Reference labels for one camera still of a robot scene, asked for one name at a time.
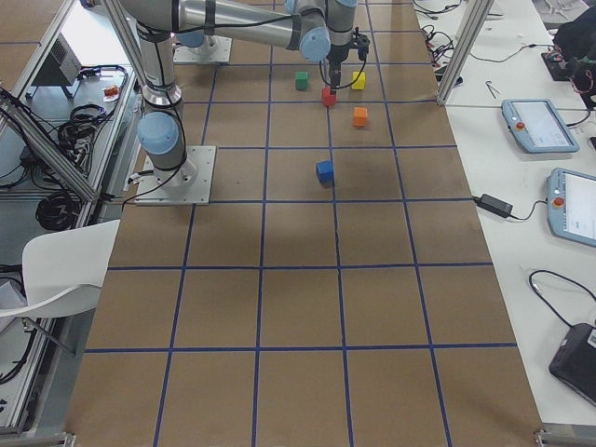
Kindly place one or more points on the green wooden block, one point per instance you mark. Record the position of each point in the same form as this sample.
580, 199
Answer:
301, 80

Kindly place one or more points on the teach pendant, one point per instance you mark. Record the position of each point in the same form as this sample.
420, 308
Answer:
571, 205
537, 127

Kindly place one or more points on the yellow wooden block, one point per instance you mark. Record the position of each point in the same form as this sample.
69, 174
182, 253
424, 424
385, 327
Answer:
358, 81

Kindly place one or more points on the black power adapter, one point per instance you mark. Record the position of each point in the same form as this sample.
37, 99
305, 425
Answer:
494, 205

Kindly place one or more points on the blue wooden block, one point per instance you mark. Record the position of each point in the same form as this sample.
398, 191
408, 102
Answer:
325, 172

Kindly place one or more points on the red wooden block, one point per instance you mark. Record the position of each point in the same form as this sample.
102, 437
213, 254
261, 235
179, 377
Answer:
328, 97

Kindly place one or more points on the far teach pendant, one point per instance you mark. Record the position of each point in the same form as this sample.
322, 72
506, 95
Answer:
537, 127

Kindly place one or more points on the near teach pendant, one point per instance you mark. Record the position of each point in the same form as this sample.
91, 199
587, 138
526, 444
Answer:
571, 205

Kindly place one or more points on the hex key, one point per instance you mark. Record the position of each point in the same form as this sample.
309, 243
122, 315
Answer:
491, 88

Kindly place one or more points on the orange wooden block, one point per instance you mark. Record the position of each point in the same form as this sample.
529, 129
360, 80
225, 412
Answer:
360, 117

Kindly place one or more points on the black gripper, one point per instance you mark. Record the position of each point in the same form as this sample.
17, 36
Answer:
336, 56

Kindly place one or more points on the orange snack packet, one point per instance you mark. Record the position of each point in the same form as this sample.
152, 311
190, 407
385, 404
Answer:
111, 94

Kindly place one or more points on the white chair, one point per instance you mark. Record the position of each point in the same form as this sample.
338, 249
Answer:
63, 272

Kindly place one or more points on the black laptop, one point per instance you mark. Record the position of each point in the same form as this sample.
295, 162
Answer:
574, 361

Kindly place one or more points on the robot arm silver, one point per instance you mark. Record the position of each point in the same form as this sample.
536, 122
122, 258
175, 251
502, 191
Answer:
198, 42
303, 26

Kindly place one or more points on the aluminium frame post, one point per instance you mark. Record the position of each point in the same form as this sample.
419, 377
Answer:
474, 17

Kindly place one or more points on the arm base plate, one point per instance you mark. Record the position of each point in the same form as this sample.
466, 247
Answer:
190, 185
184, 56

